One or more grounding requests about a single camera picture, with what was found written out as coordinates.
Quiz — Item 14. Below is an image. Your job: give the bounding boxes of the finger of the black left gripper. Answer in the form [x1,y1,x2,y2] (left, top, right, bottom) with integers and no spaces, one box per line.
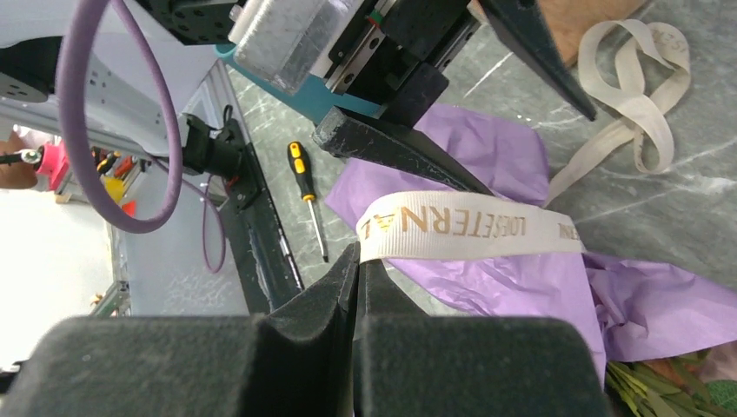
[479,0,596,121]
[312,107,492,195]

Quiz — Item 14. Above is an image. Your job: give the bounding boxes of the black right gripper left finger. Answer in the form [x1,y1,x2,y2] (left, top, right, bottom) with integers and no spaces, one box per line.
[1,243,360,416]

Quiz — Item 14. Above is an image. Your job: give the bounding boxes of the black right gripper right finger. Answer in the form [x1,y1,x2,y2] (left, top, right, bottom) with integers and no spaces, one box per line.
[354,261,612,416]

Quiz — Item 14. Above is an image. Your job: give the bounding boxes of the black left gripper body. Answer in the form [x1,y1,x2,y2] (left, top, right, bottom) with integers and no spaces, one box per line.
[229,0,481,129]

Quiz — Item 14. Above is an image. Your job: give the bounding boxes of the beige ribbon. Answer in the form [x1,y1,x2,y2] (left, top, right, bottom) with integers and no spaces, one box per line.
[355,19,691,261]

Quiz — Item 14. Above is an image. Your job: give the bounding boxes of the purple flower bouquet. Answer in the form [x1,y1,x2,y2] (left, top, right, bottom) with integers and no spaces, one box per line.
[325,103,737,417]

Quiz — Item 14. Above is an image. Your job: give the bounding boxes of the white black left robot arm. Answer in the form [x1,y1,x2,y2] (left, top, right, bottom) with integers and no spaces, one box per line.
[1,1,488,193]

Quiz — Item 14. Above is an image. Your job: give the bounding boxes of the brown wooden board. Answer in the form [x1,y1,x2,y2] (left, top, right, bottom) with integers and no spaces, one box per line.
[538,0,646,68]

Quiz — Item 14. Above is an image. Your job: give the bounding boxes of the orange black screwdriver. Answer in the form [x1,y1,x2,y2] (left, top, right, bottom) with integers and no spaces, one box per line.
[288,141,329,262]

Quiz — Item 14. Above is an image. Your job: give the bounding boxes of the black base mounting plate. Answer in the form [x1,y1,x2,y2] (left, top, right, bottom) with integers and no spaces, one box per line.
[183,105,303,314]

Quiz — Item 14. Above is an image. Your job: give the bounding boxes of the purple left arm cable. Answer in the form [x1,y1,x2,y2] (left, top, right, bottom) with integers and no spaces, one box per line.
[56,0,227,275]

